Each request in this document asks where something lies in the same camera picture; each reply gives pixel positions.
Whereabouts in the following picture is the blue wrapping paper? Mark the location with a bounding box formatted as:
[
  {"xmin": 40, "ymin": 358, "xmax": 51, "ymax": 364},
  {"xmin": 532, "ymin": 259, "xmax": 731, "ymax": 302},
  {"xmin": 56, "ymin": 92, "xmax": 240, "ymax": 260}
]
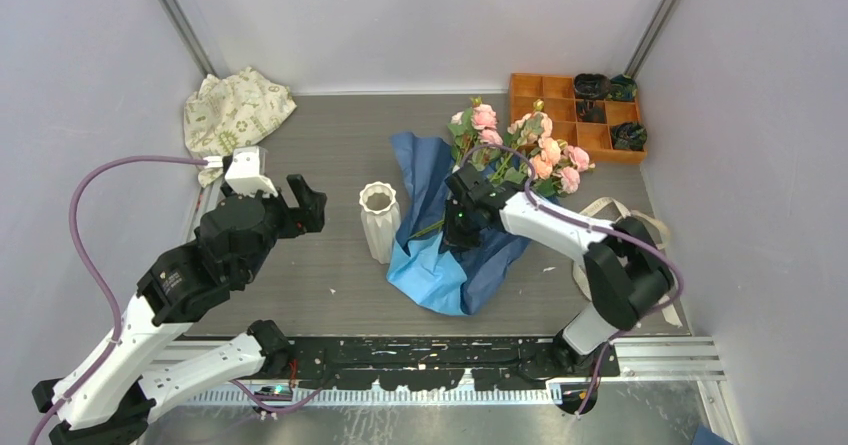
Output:
[{"xmin": 386, "ymin": 131, "xmax": 561, "ymax": 317}]

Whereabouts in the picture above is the pink flower bouquet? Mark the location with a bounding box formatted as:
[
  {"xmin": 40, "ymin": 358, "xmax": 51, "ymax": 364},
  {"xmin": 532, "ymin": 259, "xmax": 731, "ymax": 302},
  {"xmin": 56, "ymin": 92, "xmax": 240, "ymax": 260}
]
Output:
[{"xmin": 391, "ymin": 97, "xmax": 594, "ymax": 247}]

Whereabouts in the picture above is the beige printed ribbon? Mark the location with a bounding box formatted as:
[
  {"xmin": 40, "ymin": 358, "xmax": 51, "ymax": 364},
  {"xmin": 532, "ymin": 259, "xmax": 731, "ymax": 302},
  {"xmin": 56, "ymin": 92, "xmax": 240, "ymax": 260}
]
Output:
[{"xmin": 572, "ymin": 197, "xmax": 683, "ymax": 328}]

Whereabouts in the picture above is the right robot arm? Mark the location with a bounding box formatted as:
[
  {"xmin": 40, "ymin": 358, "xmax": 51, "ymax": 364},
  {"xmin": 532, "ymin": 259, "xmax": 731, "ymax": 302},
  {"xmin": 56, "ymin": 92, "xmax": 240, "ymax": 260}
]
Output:
[{"xmin": 441, "ymin": 191, "xmax": 675, "ymax": 376}]

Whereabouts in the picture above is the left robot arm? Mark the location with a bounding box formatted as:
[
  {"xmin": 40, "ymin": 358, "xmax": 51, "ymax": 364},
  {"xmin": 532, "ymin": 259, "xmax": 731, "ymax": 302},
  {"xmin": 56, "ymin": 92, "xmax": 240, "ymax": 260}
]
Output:
[{"xmin": 32, "ymin": 175, "xmax": 327, "ymax": 444}]

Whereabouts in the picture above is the white ribbed vase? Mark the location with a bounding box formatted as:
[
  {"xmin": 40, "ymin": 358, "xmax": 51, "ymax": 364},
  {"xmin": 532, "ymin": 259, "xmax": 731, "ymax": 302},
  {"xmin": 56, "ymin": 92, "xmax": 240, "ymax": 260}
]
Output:
[{"xmin": 359, "ymin": 181, "xmax": 401, "ymax": 264}]

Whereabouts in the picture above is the patterned cream cloth bag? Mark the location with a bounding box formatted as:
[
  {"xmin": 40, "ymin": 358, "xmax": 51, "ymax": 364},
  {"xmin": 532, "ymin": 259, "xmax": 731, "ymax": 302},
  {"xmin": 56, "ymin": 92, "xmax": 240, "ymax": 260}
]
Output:
[{"xmin": 183, "ymin": 66, "xmax": 297, "ymax": 158}]

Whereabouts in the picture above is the wooden compartment tray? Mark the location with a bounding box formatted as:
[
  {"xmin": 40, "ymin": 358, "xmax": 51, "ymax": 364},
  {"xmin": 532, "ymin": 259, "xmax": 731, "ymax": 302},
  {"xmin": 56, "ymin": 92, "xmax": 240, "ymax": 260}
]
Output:
[{"xmin": 508, "ymin": 73, "xmax": 647, "ymax": 164}]

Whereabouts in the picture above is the dark rolled fabric item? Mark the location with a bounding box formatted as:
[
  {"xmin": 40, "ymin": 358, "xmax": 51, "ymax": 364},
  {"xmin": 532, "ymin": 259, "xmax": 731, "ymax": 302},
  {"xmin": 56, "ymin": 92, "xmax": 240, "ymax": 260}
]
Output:
[
  {"xmin": 610, "ymin": 122, "xmax": 648, "ymax": 152},
  {"xmin": 573, "ymin": 73, "xmax": 611, "ymax": 100},
  {"xmin": 607, "ymin": 74, "xmax": 638, "ymax": 102},
  {"xmin": 576, "ymin": 100, "xmax": 607, "ymax": 124}
]

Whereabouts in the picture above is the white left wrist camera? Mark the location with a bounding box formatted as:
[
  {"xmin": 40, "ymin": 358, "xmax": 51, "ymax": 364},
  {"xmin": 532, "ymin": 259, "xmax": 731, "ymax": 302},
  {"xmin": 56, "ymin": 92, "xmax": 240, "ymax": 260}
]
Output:
[{"xmin": 203, "ymin": 146, "xmax": 279, "ymax": 197}]

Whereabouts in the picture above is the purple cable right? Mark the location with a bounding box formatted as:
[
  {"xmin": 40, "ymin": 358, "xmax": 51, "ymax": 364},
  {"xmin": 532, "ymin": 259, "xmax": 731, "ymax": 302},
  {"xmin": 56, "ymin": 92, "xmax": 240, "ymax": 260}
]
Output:
[{"xmin": 460, "ymin": 143, "xmax": 685, "ymax": 420}]

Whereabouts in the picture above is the purple cable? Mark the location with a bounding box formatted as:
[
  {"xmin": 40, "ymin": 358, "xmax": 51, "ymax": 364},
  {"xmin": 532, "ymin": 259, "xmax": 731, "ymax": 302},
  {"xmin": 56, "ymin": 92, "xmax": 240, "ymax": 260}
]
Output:
[
  {"xmin": 460, "ymin": 143, "xmax": 685, "ymax": 420},
  {"xmin": 26, "ymin": 155, "xmax": 323, "ymax": 445}
]

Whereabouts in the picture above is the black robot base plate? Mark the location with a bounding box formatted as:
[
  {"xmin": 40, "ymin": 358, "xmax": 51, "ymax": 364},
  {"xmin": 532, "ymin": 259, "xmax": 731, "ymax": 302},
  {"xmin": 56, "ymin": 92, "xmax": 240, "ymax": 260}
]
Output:
[{"xmin": 252, "ymin": 336, "xmax": 620, "ymax": 392}]

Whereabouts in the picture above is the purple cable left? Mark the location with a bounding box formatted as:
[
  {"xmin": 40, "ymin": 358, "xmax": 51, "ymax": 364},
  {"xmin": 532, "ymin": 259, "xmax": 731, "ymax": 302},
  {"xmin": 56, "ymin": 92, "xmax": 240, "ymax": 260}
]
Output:
[{"xmin": 26, "ymin": 155, "xmax": 323, "ymax": 445}]

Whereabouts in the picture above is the metal corner rail left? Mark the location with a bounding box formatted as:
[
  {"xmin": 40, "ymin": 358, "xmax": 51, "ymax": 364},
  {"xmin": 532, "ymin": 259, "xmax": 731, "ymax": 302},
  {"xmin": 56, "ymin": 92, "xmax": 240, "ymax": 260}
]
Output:
[{"xmin": 158, "ymin": 0, "xmax": 217, "ymax": 76}]

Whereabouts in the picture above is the metal corner rail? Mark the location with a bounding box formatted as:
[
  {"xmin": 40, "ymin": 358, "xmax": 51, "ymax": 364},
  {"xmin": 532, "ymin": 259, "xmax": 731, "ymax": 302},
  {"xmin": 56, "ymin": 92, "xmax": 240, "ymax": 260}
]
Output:
[
  {"xmin": 624, "ymin": 0, "xmax": 681, "ymax": 78},
  {"xmin": 158, "ymin": 0, "xmax": 217, "ymax": 76}
]

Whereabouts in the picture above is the metal corner rail right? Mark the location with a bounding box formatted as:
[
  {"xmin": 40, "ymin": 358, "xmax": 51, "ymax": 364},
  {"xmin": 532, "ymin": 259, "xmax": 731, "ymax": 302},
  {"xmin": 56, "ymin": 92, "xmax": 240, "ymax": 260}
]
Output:
[{"xmin": 624, "ymin": 0, "xmax": 681, "ymax": 78}]

